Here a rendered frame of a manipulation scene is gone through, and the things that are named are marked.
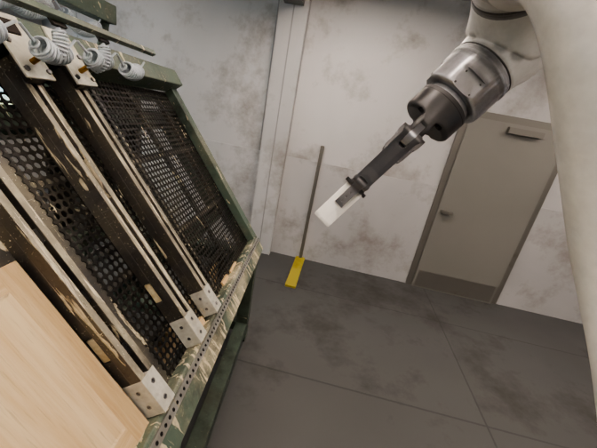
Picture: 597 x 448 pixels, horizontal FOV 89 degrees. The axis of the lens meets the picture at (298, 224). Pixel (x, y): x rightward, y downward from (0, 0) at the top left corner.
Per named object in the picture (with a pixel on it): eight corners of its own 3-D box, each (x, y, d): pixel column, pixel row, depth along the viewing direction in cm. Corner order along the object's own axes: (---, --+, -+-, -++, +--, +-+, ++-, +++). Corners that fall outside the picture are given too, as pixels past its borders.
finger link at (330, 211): (362, 196, 45) (362, 196, 44) (327, 227, 46) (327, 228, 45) (348, 180, 45) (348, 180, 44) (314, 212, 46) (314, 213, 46)
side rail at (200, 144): (240, 244, 219) (253, 238, 217) (156, 96, 189) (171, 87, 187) (242, 240, 227) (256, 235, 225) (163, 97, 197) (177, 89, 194)
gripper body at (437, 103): (420, 93, 46) (374, 138, 48) (435, 71, 38) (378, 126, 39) (455, 129, 46) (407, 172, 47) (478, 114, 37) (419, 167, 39)
